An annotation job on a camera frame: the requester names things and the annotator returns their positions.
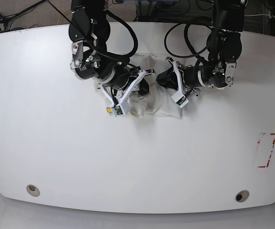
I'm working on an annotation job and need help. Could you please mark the white T-shirt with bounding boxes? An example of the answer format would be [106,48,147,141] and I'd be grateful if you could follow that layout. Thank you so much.
[128,53,182,118]

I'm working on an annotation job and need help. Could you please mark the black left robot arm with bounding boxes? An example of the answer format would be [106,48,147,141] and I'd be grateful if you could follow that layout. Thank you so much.
[156,0,247,96]

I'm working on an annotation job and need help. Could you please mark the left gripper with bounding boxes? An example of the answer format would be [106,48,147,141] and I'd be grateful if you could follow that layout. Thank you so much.
[156,57,203,98]

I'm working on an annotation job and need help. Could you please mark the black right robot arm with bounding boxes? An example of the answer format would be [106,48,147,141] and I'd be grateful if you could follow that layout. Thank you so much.
[69,0,150,104]

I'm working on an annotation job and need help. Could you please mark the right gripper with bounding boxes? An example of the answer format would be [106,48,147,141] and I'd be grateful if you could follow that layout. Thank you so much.
[97,64,156,106]

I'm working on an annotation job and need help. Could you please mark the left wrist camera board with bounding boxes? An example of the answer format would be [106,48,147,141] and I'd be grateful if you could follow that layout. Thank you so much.
[171,91,189,109]

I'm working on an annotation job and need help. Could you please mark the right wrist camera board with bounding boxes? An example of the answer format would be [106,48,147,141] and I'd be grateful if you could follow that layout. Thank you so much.
[111,101,130,117]

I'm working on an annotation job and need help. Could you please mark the black tripod legs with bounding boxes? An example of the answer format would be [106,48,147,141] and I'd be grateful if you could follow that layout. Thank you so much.
[0,0,46,31]

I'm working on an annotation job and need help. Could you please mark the right table cable grommet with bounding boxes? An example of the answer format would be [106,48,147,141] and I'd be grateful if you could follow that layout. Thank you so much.
[235,190,250,203]

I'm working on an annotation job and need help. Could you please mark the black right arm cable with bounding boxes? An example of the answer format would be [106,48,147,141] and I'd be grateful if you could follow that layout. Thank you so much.
[96,9,138,64]

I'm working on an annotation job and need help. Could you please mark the left table cable grommet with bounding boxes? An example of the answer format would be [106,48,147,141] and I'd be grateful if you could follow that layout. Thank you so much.
[26,185,40,197]

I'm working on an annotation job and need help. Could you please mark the yellow cable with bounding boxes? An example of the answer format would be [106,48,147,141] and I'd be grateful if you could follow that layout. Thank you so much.
[57,9,69,25]

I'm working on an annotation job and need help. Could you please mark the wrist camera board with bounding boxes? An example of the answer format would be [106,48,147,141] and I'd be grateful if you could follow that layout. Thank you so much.
[171,91,189,109]
[111,101,130,117]

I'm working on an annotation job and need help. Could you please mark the table cable grommet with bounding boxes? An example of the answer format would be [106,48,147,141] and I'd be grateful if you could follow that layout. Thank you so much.
[26,185,40,197]
[235,190,250,203]

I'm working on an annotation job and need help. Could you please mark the red tape rectangle marking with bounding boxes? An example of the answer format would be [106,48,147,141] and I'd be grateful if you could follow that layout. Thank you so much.
[254,133,275,168]

